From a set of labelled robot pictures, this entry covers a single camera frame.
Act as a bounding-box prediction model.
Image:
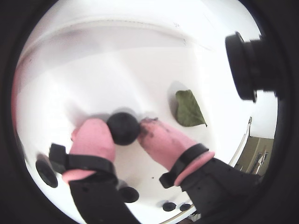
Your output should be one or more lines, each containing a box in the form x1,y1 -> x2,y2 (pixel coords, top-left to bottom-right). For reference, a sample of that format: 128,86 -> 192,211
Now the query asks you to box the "pink-sleeved gripper finger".
48,118 -> 141,224
137,118 -> 260,217

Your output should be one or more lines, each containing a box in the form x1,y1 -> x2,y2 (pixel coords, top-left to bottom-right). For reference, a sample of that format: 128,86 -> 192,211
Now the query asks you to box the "flat pointed green leaf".
175,90 -> 208,128

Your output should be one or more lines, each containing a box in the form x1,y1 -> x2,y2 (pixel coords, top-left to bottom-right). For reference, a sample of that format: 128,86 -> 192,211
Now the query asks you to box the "large dark blueberry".
35,160 -> 58,189

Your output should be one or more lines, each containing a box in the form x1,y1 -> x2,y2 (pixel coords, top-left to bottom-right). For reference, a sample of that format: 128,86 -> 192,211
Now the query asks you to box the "white sheet mat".
14,18 -> 253,222

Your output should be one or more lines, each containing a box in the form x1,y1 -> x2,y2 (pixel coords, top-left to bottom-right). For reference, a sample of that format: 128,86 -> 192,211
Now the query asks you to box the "black camera lens module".
224,31 -> 280,103

